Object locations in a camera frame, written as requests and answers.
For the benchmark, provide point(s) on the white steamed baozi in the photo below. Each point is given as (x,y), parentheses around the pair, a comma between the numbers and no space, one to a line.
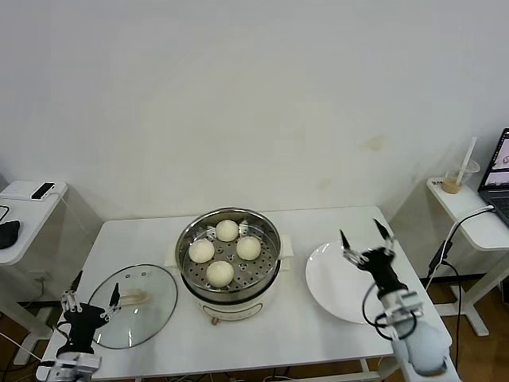
(227,230)
(248,248)
(202,250)
(220,274)

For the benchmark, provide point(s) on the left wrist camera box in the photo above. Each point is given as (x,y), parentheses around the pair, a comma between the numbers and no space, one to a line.
(79,364)

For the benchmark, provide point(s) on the perforated stainless steel steamer basket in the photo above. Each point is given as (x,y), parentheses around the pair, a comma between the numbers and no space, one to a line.
(260,270)

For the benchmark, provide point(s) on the white side table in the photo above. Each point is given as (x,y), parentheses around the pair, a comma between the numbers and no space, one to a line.
(469,215)
(36,223)

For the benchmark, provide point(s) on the clear plastic drink cup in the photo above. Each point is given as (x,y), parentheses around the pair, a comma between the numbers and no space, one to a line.
(452,184)

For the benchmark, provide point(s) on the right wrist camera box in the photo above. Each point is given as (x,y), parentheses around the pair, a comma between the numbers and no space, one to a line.
(407,302)

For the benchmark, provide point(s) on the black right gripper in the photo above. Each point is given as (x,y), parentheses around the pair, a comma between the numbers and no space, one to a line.
(379,266)

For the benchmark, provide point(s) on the cream electric cooker pot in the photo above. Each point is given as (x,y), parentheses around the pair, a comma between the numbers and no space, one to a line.
(230,310)

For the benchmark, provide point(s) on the round white plate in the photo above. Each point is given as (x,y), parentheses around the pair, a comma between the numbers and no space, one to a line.
(334,286)

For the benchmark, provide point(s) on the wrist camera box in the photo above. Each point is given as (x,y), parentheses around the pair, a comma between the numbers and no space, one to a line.
(407,302)
(79,364)

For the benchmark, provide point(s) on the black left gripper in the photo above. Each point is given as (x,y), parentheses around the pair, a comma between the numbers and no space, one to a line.
(81,322)

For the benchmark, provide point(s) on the pale right robot arm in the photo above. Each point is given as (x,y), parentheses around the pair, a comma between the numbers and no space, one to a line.
(425,346)

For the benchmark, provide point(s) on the black smartphone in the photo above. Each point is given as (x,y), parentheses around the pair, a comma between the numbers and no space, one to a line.
(43,190)

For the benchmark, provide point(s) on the white drinking straw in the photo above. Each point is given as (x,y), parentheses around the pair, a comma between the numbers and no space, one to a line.
(471,152)

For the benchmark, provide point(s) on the black computer mouse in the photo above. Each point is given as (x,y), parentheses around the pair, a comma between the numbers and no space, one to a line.
(8,235)

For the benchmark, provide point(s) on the black open laptop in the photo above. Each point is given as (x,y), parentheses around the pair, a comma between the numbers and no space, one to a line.
(499,167)

